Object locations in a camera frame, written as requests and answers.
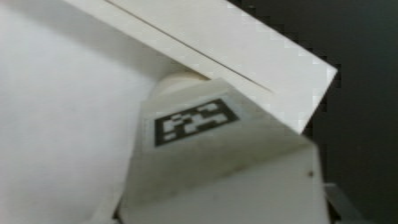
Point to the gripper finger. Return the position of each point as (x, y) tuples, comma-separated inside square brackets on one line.
[(345, 214)]

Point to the white square tabletop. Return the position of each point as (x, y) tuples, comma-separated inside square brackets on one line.
[(89, 50)]

